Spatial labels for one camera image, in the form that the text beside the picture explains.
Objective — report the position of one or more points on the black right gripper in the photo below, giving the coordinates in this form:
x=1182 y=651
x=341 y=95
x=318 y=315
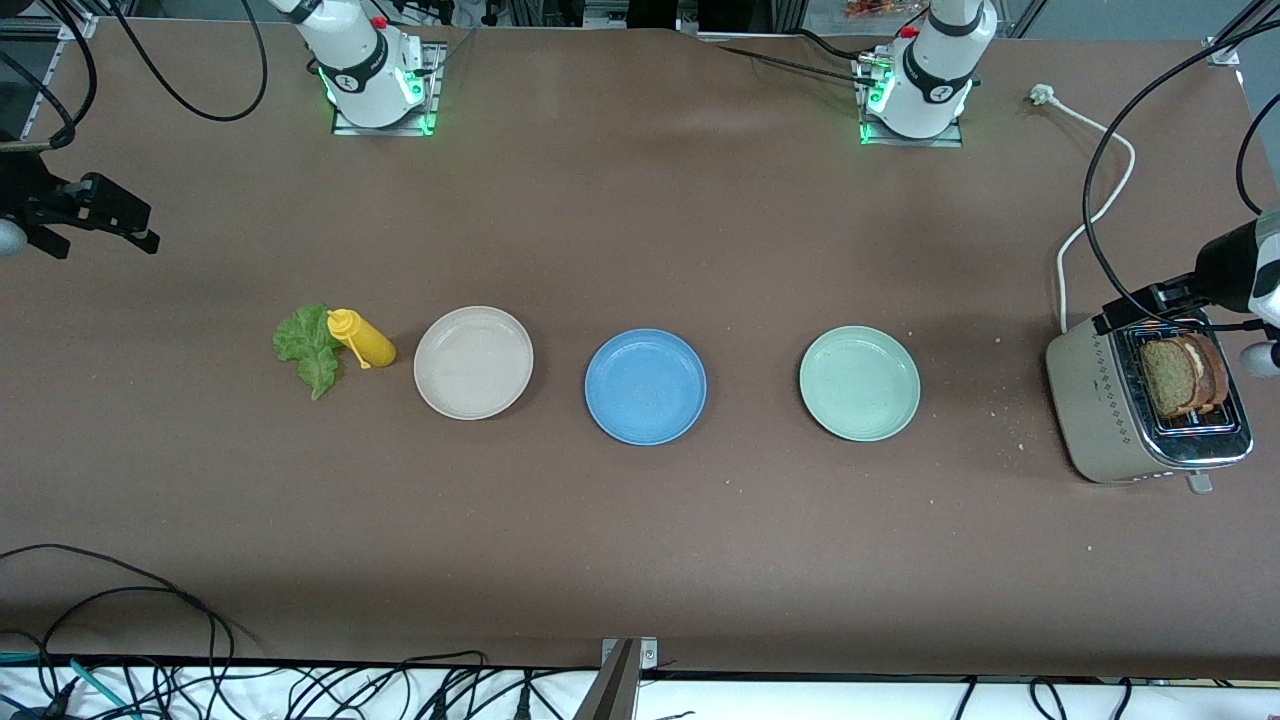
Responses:
x=22 y=193

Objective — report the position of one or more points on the beige round plate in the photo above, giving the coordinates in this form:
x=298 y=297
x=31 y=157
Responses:
x=473 y=362

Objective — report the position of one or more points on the brown bread slice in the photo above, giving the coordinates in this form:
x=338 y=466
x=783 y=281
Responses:
x=1170 y=378
x=1215 y=370

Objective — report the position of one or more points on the colourful snack packet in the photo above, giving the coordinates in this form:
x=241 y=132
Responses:
x=870 y=8

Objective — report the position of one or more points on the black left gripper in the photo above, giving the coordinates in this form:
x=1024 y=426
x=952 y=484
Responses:
x=1221 y=268

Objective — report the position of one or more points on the green lettuce leaf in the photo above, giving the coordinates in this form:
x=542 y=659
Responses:
x=310 y=355

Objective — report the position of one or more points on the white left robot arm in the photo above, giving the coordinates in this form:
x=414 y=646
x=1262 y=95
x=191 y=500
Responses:
x=935 y=70

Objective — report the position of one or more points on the yellow mustard squeeze bottle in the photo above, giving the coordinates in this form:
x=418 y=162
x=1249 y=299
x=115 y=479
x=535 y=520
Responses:
x=372 y=345

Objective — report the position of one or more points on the aluminium table edge bracket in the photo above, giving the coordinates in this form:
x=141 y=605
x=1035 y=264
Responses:
x=620 y=690

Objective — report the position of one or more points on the mint green round plate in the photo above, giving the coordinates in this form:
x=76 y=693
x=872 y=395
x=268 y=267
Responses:
x=860 y=383

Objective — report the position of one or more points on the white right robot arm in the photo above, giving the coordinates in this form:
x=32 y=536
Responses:
x=355 y=60

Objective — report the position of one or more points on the beige chrome toaster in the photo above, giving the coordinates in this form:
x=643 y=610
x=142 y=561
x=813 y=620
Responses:
x=1090 y=390

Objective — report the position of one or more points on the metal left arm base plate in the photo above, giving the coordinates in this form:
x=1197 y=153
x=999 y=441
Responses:
x=915 y=142

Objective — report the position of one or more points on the aluminium frame profile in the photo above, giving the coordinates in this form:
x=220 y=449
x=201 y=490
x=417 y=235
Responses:
x=75 y=25
x=1222 y=50

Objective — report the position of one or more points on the blue round plate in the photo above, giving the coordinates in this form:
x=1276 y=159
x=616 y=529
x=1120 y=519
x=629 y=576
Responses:
x=645 y=387

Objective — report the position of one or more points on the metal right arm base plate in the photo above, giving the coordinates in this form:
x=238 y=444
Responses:
x=432 y=95

